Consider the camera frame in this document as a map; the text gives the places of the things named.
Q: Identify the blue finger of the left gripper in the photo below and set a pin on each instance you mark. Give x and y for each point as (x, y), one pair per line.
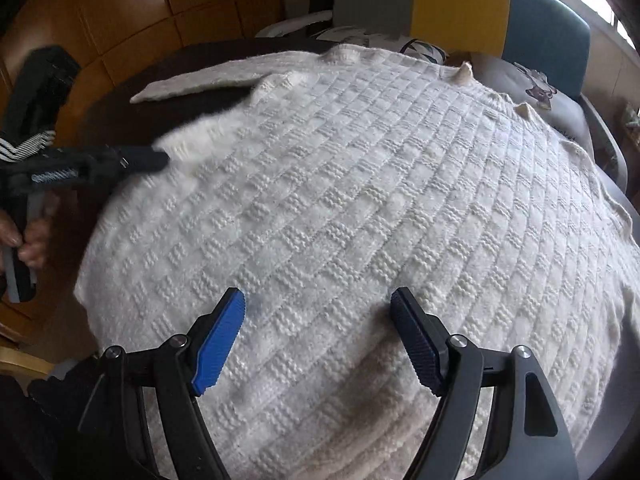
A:
(141, 160)

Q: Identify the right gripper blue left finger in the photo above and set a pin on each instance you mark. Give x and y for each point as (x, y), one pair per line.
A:
(186, 365)

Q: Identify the triangle pattern pillow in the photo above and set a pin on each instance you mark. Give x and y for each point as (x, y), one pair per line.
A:
(410, 46)

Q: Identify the multicolour sofa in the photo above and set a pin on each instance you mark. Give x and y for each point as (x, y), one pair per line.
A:
(544, 35)

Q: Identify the grey deer print pillow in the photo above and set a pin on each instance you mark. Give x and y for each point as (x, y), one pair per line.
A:
(525, 85)

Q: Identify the cream knitted sweater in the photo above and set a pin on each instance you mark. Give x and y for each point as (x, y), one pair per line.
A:
(340, 177)

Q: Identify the person left hand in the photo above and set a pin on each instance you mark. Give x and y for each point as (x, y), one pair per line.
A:
(31, 244)

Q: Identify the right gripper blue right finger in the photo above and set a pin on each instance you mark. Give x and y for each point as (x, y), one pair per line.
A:
(452, 368)

